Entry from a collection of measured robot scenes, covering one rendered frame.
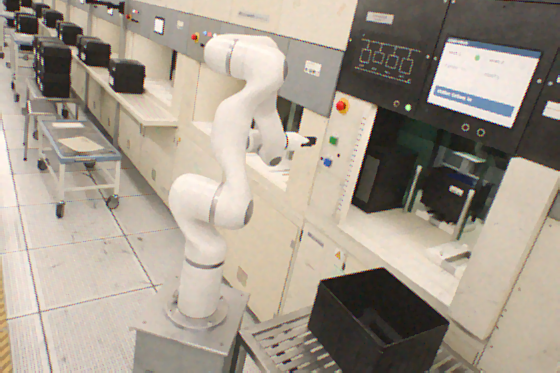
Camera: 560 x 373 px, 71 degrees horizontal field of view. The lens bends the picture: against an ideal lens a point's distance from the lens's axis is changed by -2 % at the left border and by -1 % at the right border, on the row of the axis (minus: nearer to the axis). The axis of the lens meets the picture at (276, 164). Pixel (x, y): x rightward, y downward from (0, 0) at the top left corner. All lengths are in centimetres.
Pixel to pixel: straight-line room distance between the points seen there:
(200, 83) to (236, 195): 189
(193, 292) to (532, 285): 94
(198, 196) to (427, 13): 95
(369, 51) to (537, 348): 109
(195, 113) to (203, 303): 188
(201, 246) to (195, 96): 186
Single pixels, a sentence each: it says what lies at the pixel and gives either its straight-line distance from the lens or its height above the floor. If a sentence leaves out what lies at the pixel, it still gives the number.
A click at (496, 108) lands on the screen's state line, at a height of 151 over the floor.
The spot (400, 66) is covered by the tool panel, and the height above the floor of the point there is 156.
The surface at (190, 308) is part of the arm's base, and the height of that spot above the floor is 80.
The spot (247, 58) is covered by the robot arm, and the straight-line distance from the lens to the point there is 103.
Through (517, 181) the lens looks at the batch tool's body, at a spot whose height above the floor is 135.
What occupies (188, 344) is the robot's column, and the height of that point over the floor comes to 76.
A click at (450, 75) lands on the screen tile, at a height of 157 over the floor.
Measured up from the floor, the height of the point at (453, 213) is 97.
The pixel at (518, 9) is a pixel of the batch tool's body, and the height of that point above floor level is 178.
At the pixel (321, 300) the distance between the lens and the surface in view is 124.
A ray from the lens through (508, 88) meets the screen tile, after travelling 131.
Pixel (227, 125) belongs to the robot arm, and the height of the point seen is 134.
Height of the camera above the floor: 161
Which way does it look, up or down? 19 degrees down
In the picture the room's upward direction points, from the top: 12 degrees clockwise
